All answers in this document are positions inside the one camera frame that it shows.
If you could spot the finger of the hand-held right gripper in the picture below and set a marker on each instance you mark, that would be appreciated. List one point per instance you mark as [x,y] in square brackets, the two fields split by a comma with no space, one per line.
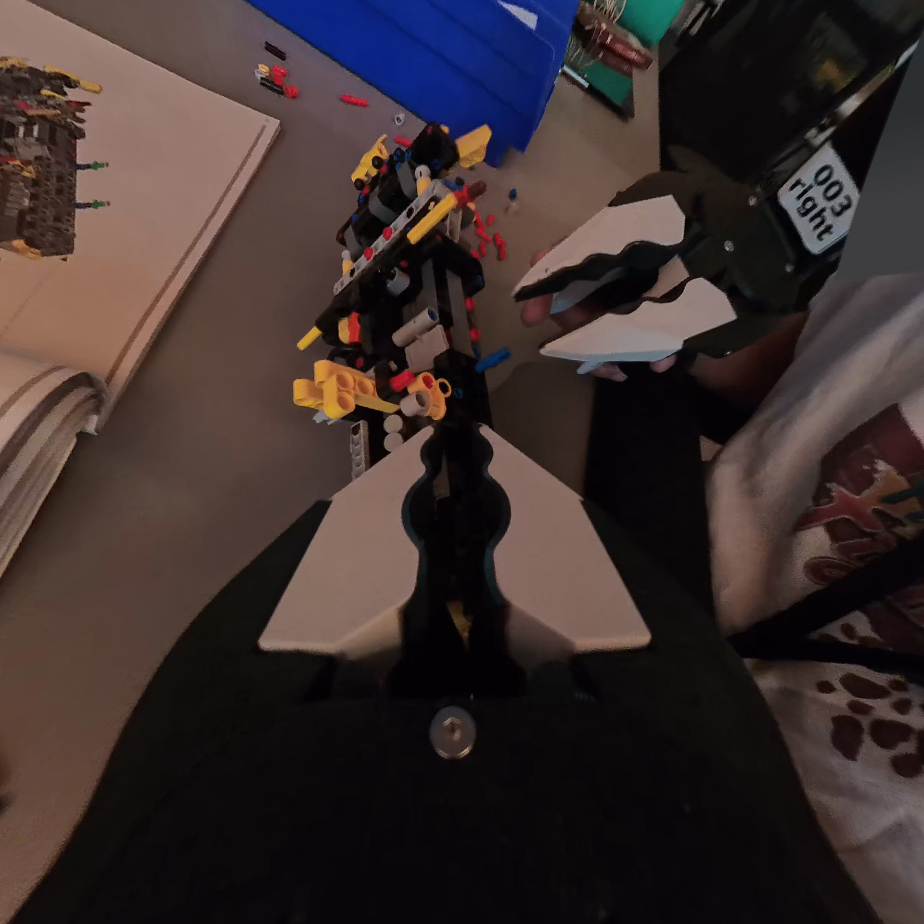
[650,325]
[621,231]

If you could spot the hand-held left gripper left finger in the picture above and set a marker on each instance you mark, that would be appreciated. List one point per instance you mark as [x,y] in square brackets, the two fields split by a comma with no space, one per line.
[346,577]

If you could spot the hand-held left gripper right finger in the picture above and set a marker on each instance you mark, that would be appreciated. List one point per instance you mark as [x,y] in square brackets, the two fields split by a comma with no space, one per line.
[570,577]

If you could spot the black yellow lego car chassis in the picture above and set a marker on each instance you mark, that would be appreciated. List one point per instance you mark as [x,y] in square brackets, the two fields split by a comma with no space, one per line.
[419,289]

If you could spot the person's right forearm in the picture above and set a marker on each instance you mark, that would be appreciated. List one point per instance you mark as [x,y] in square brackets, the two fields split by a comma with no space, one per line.
[758,354]

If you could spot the scattered red blue lego pins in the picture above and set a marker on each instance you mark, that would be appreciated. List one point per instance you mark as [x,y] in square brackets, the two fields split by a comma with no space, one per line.
[491,234]

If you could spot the red lego pin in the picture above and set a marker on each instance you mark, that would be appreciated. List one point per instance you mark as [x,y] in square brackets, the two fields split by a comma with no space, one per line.
[354,99]

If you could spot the black lego pin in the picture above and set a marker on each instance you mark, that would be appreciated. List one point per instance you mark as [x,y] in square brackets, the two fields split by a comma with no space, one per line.
[275,50]

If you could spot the person's right hand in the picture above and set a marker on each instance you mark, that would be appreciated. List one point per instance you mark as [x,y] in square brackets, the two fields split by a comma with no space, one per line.
[541,289]

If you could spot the teal felt bag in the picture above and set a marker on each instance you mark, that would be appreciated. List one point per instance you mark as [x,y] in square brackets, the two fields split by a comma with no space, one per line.
[650,18]

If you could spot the blue plastic bin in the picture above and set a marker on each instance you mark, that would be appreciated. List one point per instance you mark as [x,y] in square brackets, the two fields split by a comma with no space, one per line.
[433,58]

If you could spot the open instruction booklet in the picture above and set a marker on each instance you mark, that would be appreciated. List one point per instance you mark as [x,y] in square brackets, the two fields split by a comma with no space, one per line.
[144,216]

